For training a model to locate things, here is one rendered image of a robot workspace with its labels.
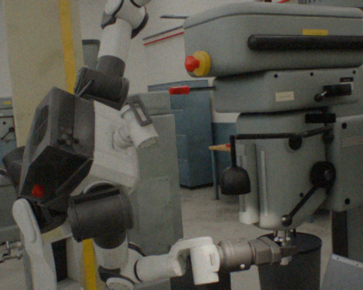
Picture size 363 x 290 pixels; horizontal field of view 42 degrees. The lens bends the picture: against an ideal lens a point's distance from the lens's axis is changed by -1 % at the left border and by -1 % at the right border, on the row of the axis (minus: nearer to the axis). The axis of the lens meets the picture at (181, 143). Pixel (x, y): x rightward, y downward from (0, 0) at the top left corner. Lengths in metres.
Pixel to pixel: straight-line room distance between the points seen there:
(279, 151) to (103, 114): 0.49
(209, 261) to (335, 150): 0.44
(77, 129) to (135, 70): 9.86
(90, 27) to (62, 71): 8.00
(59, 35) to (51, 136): 1.70
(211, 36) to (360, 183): 0.59
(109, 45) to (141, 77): 9.64
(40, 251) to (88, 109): 0.48
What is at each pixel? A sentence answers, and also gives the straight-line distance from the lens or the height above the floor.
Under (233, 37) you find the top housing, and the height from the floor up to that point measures 1.81.
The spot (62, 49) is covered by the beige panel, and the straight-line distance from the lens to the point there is 2.84.
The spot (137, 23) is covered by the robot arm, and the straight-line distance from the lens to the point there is 1.58.
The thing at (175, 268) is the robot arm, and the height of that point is 1.22.
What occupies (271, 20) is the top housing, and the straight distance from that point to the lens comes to 1.14.
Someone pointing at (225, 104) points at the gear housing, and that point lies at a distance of 1.27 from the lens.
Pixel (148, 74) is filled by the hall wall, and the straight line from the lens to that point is 11.14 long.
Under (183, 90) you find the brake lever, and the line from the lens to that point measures 1.24.
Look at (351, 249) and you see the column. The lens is 1.71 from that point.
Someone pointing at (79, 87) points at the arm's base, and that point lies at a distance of 1.40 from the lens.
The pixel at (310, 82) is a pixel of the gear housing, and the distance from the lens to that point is 1.23.
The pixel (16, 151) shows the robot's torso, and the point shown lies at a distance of 1.61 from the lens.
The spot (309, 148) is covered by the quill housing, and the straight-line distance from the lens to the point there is 1.26.
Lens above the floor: 1.68
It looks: 5 degrees down
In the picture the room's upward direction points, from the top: 4 degrees counter-clockwise
